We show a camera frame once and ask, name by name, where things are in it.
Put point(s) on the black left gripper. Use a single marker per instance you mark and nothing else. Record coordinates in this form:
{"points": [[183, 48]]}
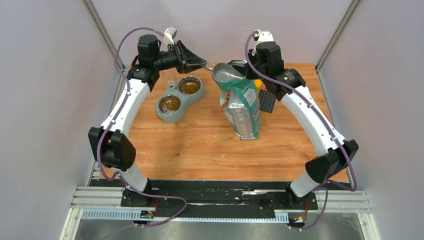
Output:
{"points": [[185, 60]]}

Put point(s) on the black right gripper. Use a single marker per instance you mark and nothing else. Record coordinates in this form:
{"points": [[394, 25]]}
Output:
{"points": [[249, 73]]}

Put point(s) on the grey metal food scoop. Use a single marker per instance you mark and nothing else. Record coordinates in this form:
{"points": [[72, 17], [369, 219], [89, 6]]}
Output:
{"points": [[223, 72]]}

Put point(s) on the green pet food bag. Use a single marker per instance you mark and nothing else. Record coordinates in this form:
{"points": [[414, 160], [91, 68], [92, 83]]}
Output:
{"points": [[240, 104]]}

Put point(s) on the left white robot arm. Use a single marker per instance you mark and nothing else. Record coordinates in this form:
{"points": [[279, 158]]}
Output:
{"points": [[112, 149]]}

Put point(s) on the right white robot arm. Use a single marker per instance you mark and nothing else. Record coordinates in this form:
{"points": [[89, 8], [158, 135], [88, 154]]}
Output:
{"points": [[334, 152]]}

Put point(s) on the brown pet food kibble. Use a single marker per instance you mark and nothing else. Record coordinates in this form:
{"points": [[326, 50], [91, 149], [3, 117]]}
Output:
{"points": [[180, 98]]}

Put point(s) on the teal double pet bowl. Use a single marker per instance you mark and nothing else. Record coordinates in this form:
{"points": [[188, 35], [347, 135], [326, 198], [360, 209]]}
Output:
{"points": [[174, 118]]}

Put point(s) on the yellow building block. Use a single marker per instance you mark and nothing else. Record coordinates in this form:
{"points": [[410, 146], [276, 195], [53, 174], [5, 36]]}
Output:
{"points": [[258, 84]]}

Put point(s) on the dark grey building baseplate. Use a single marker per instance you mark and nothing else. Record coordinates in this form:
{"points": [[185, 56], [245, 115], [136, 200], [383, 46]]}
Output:
{"points": [[266, 101]]}

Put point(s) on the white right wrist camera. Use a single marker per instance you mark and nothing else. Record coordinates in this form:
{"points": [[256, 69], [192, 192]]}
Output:
{"points": [[261, 36]]}

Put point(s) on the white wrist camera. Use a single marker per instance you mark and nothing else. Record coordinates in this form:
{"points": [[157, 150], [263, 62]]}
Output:
{"points": [[169, 36], [261, 36]]}

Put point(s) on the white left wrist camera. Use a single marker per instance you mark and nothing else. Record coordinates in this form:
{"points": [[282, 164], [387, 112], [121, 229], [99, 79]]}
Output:
{"points": [[169, 36]]}

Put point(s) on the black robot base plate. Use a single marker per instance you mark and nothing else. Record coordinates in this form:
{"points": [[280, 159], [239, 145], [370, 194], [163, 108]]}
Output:
{"points": [[213, 198]]}

